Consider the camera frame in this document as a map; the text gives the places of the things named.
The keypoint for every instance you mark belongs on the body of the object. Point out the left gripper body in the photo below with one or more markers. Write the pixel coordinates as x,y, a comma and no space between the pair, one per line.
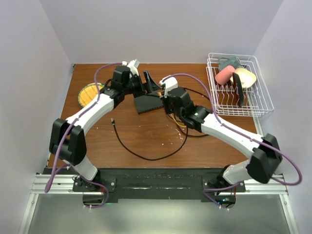
134,86

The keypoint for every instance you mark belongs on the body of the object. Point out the yellow woven plate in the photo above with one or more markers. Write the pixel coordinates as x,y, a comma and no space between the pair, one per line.
87,94

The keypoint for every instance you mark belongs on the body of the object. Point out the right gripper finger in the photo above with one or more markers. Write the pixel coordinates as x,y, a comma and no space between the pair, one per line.
168,108
164,99

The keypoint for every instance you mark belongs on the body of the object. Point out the cream bowl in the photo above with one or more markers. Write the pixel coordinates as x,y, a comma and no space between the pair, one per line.
247,78

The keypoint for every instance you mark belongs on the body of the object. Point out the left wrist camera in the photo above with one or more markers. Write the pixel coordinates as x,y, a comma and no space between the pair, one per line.
133,65

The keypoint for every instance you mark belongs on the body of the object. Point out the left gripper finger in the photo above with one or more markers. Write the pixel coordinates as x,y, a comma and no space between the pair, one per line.
155,94
150,84

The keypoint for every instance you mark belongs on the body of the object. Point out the aluminium frame rail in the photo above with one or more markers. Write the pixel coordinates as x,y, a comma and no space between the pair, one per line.
155,201

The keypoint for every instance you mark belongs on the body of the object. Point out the pink cup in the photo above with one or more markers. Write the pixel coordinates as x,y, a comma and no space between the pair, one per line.
224,75

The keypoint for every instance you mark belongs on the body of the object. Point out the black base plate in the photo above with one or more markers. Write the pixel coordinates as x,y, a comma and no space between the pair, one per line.
157,183

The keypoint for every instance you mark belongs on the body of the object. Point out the grey-green mug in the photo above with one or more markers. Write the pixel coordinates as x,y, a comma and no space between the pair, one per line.
235,62

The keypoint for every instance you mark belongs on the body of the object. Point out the white wire dish rack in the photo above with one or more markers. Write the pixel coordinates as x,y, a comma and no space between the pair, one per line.
244,93

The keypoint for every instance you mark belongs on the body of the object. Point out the black network switch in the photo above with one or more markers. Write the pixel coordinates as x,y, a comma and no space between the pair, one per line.
147,103

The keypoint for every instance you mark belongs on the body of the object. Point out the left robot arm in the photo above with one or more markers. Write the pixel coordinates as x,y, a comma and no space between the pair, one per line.
67,141

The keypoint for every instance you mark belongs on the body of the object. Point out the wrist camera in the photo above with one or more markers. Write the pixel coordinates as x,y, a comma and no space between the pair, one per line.
167,84
133,65

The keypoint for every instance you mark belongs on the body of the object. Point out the dark brown plate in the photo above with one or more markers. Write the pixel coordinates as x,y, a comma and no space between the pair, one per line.
240,93

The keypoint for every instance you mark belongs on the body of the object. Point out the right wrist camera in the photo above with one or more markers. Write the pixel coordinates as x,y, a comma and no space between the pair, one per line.
167,84

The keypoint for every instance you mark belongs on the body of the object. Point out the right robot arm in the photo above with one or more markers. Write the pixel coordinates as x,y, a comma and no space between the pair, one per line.
262,152

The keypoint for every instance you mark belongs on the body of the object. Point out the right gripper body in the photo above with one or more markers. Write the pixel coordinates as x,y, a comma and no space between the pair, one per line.
177,111

